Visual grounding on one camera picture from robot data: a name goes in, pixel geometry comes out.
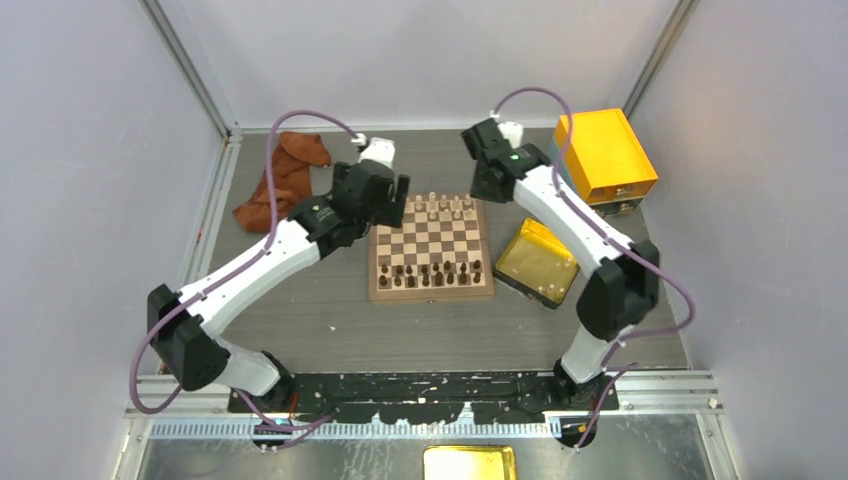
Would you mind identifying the gold metal tin tray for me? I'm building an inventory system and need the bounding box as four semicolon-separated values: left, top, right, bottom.
493;218;580;310

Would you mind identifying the brown cloth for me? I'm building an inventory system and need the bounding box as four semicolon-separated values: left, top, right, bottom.
232;131;332;233

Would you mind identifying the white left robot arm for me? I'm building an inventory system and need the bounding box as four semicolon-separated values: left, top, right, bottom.
148;160;410;413

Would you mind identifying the yellow drawer box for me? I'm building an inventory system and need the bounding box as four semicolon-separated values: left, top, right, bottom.
549;108;659;217

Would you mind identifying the gold tin lid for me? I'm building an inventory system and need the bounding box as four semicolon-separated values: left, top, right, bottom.
422;445;517;480

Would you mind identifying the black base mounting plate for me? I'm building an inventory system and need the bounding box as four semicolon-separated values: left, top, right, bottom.
228;370;619;425

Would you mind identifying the wooden chessboard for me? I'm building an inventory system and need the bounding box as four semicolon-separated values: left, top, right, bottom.
367;192;495;304

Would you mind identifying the light wooden king piece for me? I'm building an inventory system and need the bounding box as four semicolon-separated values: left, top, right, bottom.
427;192;438;212

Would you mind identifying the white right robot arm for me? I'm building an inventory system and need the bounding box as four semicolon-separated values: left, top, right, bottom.
461;118;660;411

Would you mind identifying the aluminium front rail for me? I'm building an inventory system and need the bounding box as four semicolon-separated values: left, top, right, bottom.
127;369;724;446

